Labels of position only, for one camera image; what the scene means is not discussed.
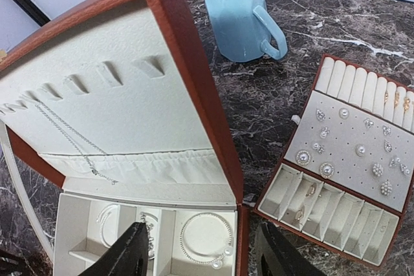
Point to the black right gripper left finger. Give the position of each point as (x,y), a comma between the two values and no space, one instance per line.
(127,256)

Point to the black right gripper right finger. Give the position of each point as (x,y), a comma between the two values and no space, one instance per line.
(275,255)

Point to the thin chain hung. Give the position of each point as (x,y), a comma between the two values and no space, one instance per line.
(64,128)

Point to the red jewelry display tray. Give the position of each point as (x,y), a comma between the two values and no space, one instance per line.
(346,213)

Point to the red jewelry box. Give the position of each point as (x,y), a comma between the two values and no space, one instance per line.
(133,78)

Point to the light blue faceted mug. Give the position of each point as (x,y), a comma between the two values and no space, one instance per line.
(245,31)

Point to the round crystal cluster earring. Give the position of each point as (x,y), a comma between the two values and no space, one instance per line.
(377,169)

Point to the silver bangle front left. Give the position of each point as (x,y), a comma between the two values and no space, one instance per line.
(102,219)

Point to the silver bangle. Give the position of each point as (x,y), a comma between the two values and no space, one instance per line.
(102,219)
(207,239)

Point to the silver bangle back right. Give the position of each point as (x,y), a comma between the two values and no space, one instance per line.
(207,239)

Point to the pearl earring on tray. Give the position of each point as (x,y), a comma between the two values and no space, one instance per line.
(303,158)

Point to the pearl earring centre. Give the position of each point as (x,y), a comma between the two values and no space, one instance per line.
(360,150)

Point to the pearl earring upper left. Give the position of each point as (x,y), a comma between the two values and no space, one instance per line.
(343,113)

